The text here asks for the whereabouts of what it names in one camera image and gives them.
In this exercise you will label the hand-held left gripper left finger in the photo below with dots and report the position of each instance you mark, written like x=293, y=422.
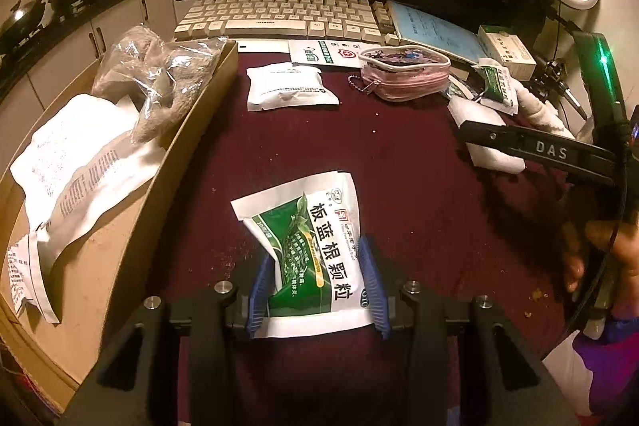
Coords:
x=259, y=306

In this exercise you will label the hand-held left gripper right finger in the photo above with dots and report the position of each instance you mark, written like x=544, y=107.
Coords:
x=374, y=291

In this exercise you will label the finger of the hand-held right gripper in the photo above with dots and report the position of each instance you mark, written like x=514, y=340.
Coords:
x=489, y=136

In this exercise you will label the green and white packet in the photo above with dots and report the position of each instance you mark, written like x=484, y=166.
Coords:
x=499, y=86

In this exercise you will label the green granule packet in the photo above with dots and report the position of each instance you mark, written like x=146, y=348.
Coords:
x=319, y=226

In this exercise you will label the pink zipper pouch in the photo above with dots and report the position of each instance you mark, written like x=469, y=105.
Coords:
x=404, y=76

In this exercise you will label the shallow cardboard box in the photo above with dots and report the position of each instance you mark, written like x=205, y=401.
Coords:
x=110, y=266

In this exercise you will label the white wet wipe packet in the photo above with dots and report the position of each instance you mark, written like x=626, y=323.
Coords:
x=324, y=54

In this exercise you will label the large white gauze packet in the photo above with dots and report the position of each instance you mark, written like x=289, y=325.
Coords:
x=75, y=171

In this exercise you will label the clear bag brown contents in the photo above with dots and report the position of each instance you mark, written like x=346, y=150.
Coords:
x=159, y=76

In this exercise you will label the person's right hand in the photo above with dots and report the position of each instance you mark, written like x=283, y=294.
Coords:
x=576, y=264

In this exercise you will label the white and green medicine box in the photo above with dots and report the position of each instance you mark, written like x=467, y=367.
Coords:
x=506, y=51

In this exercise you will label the blue notebook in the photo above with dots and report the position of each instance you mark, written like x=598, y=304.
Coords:
x=434, y=31

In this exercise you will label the small white packet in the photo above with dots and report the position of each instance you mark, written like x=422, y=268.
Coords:
x=289, y=86

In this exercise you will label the beige keyboard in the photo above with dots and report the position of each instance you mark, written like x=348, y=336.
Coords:
x=279, y=14

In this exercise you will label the beige kitchen cabinets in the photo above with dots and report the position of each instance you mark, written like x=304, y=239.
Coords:
x=125, y=17

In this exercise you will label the black kitchen counter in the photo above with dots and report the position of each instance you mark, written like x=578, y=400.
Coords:
x=30, y=51

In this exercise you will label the black wok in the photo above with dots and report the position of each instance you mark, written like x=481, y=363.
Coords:
x=22, y=14

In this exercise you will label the black tripod mount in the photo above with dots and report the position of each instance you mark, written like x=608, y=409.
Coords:
x=554, y=81

